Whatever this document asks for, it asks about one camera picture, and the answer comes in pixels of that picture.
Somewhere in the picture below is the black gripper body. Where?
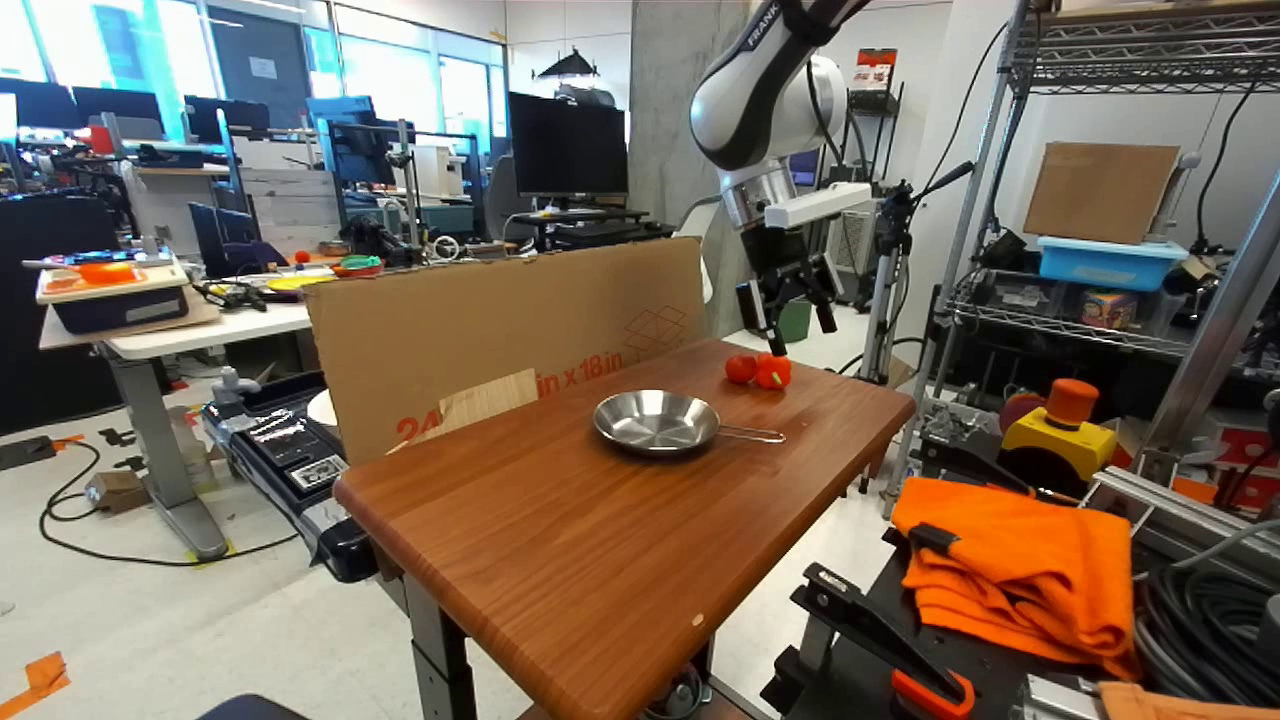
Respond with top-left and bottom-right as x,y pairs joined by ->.
745,224 -> 838,312

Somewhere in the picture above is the orange bell pepper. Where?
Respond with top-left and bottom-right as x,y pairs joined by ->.
750,357 -> 795,394

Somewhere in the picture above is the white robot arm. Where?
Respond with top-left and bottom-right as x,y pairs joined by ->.
690,0 -> 871,357

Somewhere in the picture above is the silver metal pan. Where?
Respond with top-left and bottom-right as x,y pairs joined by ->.
594,388 -> 783,455

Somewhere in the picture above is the green bucket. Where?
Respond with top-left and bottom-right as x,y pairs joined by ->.
775,295 -> 813,344

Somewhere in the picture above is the red tomato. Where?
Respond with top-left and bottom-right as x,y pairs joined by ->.
725,357 -> 754,388

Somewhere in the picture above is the blue plastic bin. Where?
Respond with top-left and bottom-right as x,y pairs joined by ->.
1035,235 -> 1190,294

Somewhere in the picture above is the purple computer monitor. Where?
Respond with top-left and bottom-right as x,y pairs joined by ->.
507,92 -> 627,195

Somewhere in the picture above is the cardboard panel on shelf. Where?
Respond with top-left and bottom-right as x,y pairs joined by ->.
1024,140 -> 1180,245

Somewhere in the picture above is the yellow emergency stop button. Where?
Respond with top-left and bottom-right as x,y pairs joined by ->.
999,375 -> 1122,479

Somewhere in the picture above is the wooden table top board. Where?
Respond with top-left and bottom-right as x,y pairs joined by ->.
336,342 -> 913,720

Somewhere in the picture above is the folded orange cloth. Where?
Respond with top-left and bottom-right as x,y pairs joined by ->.
893,477 -> 1140,682

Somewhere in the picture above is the brown cardboard sheet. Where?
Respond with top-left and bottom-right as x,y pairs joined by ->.
310,240 -> 709,464

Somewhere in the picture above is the white standing desk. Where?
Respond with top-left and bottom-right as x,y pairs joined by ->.
35,258 -> 315,565

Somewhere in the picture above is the box with orange object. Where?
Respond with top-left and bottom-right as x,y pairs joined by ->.
35,259 -> 188,338

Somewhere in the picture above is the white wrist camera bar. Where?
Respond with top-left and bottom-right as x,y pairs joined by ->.
763,184 -> 871,230

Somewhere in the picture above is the orange handled clamp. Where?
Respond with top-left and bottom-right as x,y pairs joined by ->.
792,565 -> 975,720

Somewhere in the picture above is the wire shelf rack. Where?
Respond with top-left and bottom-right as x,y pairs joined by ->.
928,0 -> 1280,407

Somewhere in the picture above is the coiled black cable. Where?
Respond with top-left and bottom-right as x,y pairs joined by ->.
1131,526 -> 1280,713

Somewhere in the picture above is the black cable on floor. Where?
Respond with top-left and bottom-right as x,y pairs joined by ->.
35,437 -> 315,571

